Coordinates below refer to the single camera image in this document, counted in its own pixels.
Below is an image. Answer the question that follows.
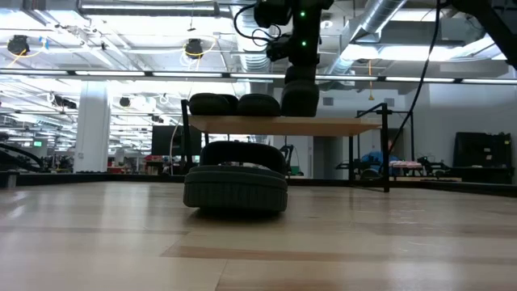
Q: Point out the wooden shelf black frame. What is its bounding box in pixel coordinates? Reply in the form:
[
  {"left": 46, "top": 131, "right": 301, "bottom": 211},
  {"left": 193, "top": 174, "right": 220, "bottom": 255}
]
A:
[{"left": 180, "top": 99, "right": 392, "bottom": 194}]

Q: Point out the yellow hanging pendant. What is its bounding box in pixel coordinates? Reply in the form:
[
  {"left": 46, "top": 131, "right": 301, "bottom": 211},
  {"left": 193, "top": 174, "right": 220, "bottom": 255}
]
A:
[{"left": 366, "top": 59, "right": 376, "bottom": 102}]

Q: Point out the person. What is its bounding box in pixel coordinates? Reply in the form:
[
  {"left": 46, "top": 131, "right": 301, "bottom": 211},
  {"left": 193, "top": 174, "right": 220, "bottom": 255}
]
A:
[{"left": 360, "top": 139, "right": 401, "bottom": 179}]

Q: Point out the black background rig frame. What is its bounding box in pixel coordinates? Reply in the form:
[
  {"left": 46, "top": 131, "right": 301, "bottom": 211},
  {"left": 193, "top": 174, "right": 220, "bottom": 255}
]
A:
[{"left": 389, "top": 108, "right": 416, "bottom": 162}]

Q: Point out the pink item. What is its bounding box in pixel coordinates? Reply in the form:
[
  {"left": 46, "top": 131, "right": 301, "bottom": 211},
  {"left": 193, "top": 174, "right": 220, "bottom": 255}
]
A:
[{"left": 389, "top": 160, "right": 424, "bottom": 170}]

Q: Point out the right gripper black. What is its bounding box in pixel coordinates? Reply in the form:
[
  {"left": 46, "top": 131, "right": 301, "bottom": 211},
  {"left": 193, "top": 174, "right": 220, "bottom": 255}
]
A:
[{"left": 284, "top": 30, "right": 323, "bottom": 84}]

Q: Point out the black arched cable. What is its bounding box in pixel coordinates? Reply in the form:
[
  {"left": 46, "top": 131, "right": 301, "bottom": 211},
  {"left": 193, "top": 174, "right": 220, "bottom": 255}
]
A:
[{"left": 0, "top": 143, "right": 46, "bottom": 173}]

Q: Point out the grey corner block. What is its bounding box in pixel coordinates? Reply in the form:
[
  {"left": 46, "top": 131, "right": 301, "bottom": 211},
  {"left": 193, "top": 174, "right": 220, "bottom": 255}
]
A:
[{"left": 0, "top": 169, "right": 20, "bottom": 189}]

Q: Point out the silver ribbed air duct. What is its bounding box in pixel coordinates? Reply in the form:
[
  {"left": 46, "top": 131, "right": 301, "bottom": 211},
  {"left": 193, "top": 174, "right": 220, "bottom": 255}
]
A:
[{"left": 232, "top": 3, "right": 278, "bottom": 74}]

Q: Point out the overhead LED light bar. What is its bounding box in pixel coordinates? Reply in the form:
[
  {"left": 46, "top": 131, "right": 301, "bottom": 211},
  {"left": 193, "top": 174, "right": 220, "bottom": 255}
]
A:
[{"left": 0, "top": 68, "right": 517, "bottom": 85}]

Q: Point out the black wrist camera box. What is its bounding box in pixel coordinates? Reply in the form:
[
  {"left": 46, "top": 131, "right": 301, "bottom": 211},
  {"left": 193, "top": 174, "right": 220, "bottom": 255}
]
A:
[{"left": 265, "top": 33, "right": 293, "bottom": 63}]

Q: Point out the black monitor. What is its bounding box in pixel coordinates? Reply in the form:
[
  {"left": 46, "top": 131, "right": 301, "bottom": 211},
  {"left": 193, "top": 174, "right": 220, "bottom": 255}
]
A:
[{"left": 151, "top": 124, "right": 203, "bottom": 157}]

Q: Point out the silver slanted air duct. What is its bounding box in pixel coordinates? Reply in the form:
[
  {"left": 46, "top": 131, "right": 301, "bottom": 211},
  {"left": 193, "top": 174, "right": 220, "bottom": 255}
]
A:
[{"left": 322, "top": 0, "right": 408, "bottom": 77}]

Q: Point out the black cabinet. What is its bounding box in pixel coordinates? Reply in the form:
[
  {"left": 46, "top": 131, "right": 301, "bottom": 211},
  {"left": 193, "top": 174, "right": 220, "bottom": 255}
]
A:
[{"left": 452, "top": 131, "right": 514, "bottom": 170}]

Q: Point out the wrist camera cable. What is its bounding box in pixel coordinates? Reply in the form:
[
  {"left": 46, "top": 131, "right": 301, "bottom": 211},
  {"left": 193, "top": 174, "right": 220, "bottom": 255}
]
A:
[{"left": 233, "top": 2, "right": 284, "bottom": 46}]

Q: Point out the white pillar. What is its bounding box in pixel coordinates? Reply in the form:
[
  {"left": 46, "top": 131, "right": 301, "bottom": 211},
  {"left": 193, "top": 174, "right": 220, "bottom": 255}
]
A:
[{"left": 73, "top": 80, "right": 111, "bottom": 174}]

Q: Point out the ceiling reel yellow cable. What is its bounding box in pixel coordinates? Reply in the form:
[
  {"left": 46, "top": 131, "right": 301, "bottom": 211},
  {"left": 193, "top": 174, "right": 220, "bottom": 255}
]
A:
[
  {"left": 6, "top": 34, "right": 32, "bottom": 57},
  {"left": 184, "top": 38, "right": 205, "bottom": 60}
]

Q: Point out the background wooden table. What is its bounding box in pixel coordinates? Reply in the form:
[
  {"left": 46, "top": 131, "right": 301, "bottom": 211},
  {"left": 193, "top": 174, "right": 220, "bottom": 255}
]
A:
[{"left": 389, "top": 175, "right": 463, "bottom": 183}]

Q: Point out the long black cable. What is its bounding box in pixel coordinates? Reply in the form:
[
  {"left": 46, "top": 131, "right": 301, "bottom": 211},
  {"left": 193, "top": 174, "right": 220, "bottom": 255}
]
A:
[{"left": 388, "top": 0, "right": 443, "bottom": 143}]

